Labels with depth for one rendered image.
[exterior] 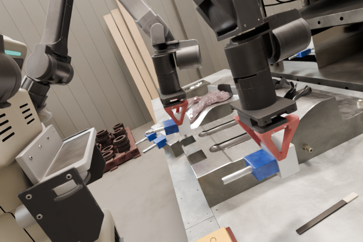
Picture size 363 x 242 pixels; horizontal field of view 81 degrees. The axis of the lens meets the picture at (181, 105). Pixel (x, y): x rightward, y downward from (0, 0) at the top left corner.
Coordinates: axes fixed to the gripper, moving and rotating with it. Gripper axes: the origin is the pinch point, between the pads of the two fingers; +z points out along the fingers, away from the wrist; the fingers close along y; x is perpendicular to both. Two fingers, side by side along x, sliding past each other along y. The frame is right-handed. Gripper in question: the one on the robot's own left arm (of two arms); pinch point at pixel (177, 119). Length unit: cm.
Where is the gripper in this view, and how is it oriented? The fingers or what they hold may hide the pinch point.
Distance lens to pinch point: 63.7
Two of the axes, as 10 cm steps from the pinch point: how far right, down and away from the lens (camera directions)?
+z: 2.0, 9.0, 4.0
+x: -9.5, 2.7, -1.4
